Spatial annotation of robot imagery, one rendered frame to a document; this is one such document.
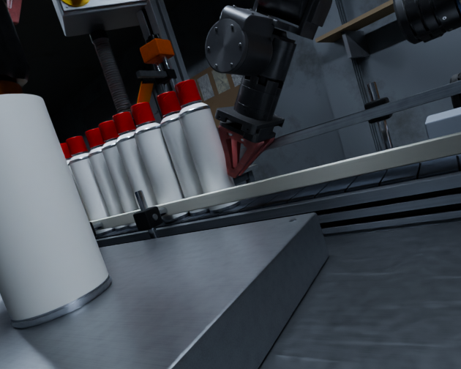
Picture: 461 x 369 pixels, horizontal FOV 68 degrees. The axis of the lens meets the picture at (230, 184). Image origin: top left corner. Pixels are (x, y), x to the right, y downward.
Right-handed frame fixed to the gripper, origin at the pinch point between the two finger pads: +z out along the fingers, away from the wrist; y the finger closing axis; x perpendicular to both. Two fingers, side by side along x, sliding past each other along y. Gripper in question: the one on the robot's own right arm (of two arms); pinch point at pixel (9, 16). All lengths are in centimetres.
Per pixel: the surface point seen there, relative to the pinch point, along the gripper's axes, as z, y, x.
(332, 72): -23, -42, 309
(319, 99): -6, -66, 329
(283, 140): 23.1, 18.3, 23.4
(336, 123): 22.9, 26.5, 23.5
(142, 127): 14.3, -2.2, 17.1
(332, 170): 28.0, 26.6, 15.8
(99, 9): -10.2, -10.0, 23.7
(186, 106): 13.9, 7.2, 17.9
